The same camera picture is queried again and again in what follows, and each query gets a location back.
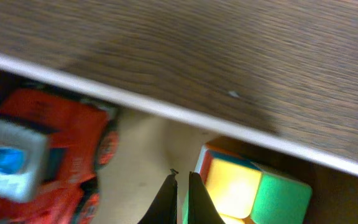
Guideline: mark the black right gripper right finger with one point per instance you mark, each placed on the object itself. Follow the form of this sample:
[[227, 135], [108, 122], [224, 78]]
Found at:
[[201, 209]]

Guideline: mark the beige cardboard box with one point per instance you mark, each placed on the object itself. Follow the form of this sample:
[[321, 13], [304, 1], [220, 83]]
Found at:
[[335, 177]]

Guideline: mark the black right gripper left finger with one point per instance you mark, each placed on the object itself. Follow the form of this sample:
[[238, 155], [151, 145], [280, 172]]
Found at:
[[163, 209]]

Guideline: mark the colourful puzzle cube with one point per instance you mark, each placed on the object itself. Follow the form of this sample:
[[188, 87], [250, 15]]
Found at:
[[243, 190]]

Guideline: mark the red toy fire truck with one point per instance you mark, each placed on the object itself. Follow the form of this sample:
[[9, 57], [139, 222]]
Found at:
[[51, 148]]

